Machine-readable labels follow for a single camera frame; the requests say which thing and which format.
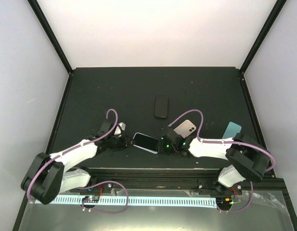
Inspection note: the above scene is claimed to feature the lilac phone case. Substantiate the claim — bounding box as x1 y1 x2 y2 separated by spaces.
132 132 161 154

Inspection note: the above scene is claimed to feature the beige phone case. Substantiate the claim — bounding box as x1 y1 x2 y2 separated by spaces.
174 120 196 139

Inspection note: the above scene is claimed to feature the black phone case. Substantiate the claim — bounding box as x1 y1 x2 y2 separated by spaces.
154 95 169 120

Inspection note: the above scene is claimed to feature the teal phone case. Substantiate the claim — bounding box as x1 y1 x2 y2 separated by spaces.
222 122 242 139

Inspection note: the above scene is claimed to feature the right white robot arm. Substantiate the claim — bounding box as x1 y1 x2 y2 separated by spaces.
157 125 275 195

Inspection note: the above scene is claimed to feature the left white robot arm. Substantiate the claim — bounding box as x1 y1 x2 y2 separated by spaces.
20 120 131 205

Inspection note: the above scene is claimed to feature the left controller board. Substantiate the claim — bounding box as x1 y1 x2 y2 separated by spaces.
82 195 99 203

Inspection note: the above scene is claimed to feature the controller board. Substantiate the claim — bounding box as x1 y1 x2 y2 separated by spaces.
82 195 99 203
216 195 236 206

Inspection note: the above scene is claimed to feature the right controller board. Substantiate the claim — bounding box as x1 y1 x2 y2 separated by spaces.
216 195 236 206

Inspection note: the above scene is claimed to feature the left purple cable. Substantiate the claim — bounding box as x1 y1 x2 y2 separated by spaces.
26 109 119 200

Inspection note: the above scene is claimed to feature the purple cable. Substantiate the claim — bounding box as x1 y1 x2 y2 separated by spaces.
168 109 276 214
26 109 119 200

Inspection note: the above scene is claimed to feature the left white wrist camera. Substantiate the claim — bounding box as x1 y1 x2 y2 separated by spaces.
114 122 126 137

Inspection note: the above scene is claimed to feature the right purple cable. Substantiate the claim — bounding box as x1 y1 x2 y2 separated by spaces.
168 109 276 214

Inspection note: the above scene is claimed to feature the black front aluminium rail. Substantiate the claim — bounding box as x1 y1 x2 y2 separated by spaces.
30 168 286 193

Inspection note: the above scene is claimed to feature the white slotted cable duct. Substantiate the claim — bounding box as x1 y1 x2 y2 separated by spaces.
52 195 218 209

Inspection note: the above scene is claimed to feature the left black frame post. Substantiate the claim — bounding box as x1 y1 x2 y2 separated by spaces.
27 0 73 75

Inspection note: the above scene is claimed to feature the black frame post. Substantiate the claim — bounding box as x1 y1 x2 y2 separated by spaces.
239 0 289 73
27 0 73 75

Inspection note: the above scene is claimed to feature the right black frame post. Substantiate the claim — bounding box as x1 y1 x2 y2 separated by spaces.
239 0 289 73

